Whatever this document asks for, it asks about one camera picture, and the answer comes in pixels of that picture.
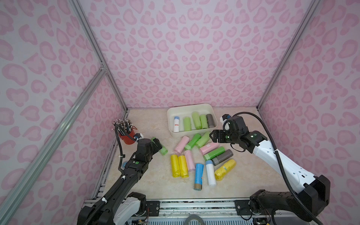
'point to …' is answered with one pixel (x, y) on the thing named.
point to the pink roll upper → (181, 144)
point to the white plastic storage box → (185, 110)
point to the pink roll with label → (209, 148)
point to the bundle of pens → (123, 126)
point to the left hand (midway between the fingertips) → (157, 142)
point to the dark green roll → (163, 151)
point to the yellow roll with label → (222, 171)
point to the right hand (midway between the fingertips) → (214, 134)
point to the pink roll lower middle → (190, 160)
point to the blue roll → (198, 177)
